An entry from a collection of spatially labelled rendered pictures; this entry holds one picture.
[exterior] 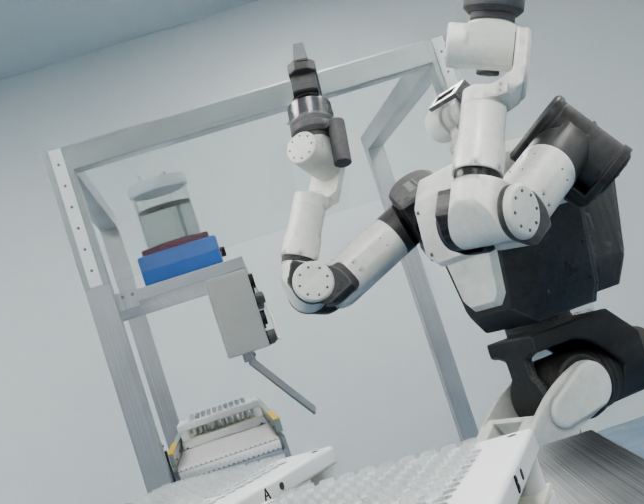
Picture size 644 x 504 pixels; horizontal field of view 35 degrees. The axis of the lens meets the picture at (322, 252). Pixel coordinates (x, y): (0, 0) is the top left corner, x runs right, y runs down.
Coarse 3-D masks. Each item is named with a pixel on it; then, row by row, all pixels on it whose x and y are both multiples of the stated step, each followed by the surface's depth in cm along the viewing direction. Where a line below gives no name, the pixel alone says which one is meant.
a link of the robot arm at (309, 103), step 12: (300, 60) 205; (312, 60) 206; (288, 72) 206; (300, 72) 205; (312, 72) 206; (300, 84) 205; (312, 84) 204; (300, 96) 205; (312, 96) 203; (288, 108) 206; (300, 108) 202; (312, 108) 202; (324, 108) 203
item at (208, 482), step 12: (240, 468) 111; (192, 480) 114; (204, 480) 111; (216, 480) 108; (228, 480) 106; (156, 492) 115; (168, 492) 111; (180, 492) 108; (192, 492) 106; (204, 492) 101
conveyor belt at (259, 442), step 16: (240, 432) 293; (256, 432) 277; (272, 432) 262; (192, 448) 292; (208, 448) 276; (224, 448) 261; (240, 448) 251; (256, 448) 251; (272, 448) 251; (192, 464) 250; (208, 464) 249; (224, 464) 250
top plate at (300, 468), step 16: (288, 464) 109; (304, 464) 108; (320, 464) 110; (256, 480) 105; (272, 480) 102; (288, 480) 104; (304, 480) 107; (240, 496) 98; (256, 496) 99; (272, 496) 101
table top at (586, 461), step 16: (592, 432) 112; (544, 448) 112; (560, 448) 109; (576, 448) 106; (592, 448) 104; (608, 448) 101; (624, 448) 99; (544, 464) 104; (560, 464) 101; (576, 464) 99; (592, 464) 97; (608, 464) 94; (624, 464) 92; (640, 464) 90; (560, 480) 94; (576, 480) 92; (592, 480) 90; (608, 480) 88; (624, 480) 87; (640, 480) 85; (560, 496) 88; (576, 496) 87; (592, 496) 85; (608, 496) 83; (624, 496) 82; (640, 496) 80
